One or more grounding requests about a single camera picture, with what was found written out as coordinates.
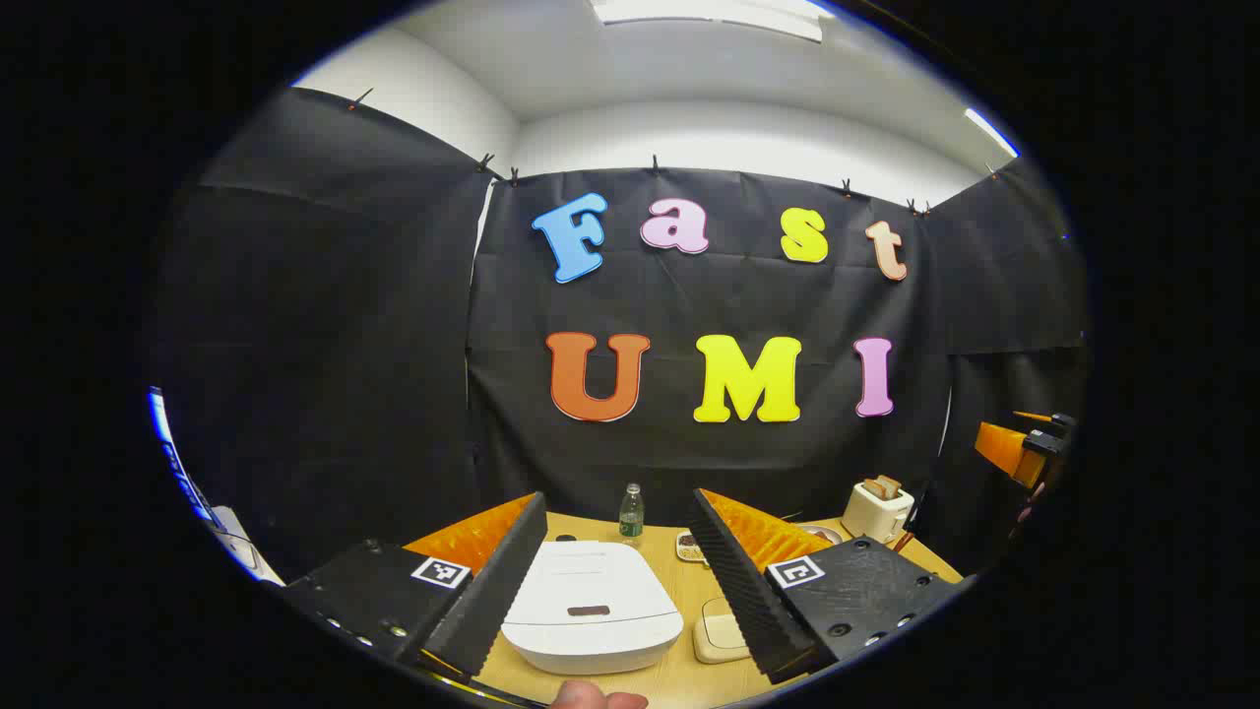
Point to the ceiling light panel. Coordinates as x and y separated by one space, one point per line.
709 15
989 131

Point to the clear plastic tray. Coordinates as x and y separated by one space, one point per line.
711 652

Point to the clear plastic water bottle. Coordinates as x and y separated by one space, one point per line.
631 517

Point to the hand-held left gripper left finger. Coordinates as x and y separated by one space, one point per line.
497 581

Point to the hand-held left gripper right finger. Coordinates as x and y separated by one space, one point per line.
738 581

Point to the white divided grain dish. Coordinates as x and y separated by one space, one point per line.
689 547

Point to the white round plate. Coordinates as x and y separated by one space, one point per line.
825 535

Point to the white toaster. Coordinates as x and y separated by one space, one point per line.
871 517

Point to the white rice cooker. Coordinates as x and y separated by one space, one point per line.
591 586

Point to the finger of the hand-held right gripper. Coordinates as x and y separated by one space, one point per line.
999 448

